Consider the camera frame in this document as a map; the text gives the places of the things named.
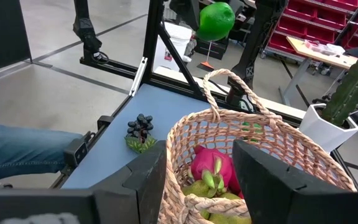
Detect white hexagonal plant pot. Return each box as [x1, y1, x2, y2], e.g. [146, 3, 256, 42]
[298, 103, 358, 153]

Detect green cactus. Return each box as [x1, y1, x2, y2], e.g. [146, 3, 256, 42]
[321, 48, 358, 128]

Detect orange floor squeegee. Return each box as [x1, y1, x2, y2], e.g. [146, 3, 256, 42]
[196, 40, 216, 72]

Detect red storage bin rack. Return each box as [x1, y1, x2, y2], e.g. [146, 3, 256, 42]
[264, 0, 358, 62]

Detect black panel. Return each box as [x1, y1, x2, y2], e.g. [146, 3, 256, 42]
[0, 0, 32, 75]

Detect yellow-green pear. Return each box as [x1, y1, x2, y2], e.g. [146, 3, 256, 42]
[200, 192, 252, 224]
[181, 179, 213, 197]

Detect light wooden side board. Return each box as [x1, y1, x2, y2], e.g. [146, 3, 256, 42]
[154, 66, 307, 121]

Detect small green lime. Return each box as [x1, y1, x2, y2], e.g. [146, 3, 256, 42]
[196, 1, 236, 42]

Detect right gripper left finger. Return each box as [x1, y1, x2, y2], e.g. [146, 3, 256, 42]
[0, 140, 168, 224]

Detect black grapes with leaf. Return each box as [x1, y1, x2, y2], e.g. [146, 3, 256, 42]
[124, 113, 158, 155]

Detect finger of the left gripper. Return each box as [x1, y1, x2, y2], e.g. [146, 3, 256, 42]
[169, 0, 205, 32]

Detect white metal strip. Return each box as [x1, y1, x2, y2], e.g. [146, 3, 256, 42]
[128, 57, 149, 97]

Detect person's leg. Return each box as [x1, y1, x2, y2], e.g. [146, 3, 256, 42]
[0, 119, 84, 189]

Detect white bucket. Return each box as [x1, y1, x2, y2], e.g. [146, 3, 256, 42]
[152, 21, 193, 73]

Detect wooden desk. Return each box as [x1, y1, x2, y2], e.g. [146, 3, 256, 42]
[278, 35, 358, 106]

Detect pink dragon fruit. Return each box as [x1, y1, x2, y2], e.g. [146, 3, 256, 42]
[187, 144, 245, 200]

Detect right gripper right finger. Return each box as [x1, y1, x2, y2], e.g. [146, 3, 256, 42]
[231, 139, 358, 224]

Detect black table-level camera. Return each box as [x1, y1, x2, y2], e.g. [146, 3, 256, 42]
[63, 138, 89, 168]

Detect woven wicker basket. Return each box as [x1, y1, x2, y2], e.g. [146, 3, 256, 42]
[157, 68, 358, 224]

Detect black table frame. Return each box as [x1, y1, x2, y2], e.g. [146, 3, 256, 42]
[50, 0, 358, 191]

